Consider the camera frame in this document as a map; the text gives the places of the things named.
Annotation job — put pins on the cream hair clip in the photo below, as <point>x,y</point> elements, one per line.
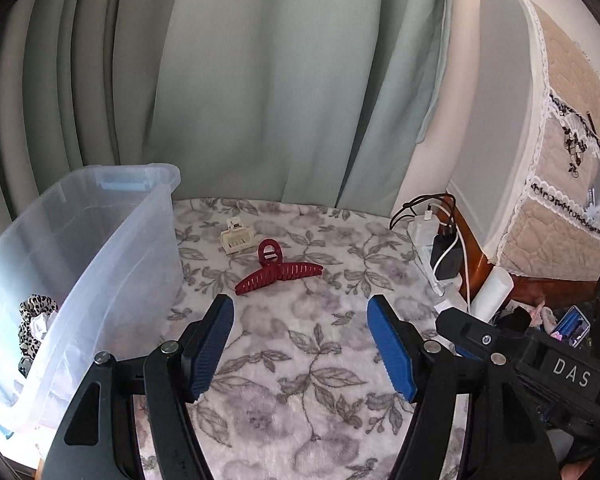
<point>235,240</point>

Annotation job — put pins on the dark red hair claw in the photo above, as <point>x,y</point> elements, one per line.
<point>280,272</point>

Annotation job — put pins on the white paper roll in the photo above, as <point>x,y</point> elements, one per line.
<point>495,292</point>

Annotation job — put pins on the pale green curtain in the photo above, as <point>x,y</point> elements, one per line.
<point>255,85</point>

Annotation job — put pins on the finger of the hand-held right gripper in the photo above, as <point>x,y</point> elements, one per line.
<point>475,332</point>

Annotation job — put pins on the dark cloth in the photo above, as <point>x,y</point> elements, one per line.
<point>515,320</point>

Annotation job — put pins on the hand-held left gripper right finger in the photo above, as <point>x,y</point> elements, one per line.
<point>392,350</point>

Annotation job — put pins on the clear plastic storage container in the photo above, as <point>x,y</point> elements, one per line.
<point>105,240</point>

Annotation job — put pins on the white power strip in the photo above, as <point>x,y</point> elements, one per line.
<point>420,245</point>

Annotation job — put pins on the blue edged case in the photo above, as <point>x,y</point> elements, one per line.
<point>575,325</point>

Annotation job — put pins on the black charger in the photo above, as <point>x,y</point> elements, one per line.
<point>445,260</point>

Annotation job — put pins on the leopard print scrunchie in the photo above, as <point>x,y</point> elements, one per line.
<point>27,330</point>

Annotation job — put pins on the wooden bed frame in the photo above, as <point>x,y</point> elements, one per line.
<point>475,260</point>

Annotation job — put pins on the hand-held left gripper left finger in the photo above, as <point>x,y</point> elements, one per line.
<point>210,345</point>

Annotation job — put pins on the white charger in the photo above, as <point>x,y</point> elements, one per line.
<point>425,225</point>

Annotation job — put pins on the quilted beige mattress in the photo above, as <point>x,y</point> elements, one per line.
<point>555,185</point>

